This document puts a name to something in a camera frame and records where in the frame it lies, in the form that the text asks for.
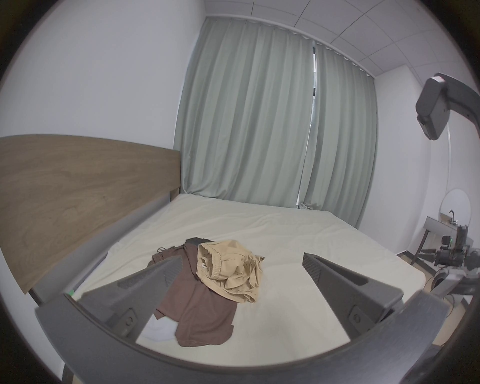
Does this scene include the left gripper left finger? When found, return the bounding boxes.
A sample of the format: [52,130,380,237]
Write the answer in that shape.
[80,257,184,341]

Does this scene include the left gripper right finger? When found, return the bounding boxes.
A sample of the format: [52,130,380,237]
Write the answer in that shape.
[302,252,404,342]

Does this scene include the tan shorts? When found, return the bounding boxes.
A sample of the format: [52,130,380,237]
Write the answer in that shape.
[197,240,266,304]

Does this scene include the bed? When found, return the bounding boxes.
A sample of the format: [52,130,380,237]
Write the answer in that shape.
[0,135,427,366]

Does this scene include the grey dressing table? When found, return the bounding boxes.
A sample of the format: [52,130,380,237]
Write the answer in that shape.
[412,215,461,266]

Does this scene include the white garment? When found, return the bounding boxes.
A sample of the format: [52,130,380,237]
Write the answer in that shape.
[144,318,178,343]

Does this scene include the round mirror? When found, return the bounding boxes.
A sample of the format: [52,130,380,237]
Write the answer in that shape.
[439,188,472,226]

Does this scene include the brown garment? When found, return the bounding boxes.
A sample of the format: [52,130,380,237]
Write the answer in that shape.
[146,245,238,347]

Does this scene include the grey-green curtain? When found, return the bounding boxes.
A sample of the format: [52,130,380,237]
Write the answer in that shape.
[173,17,316,209]
[299,43,377,230]

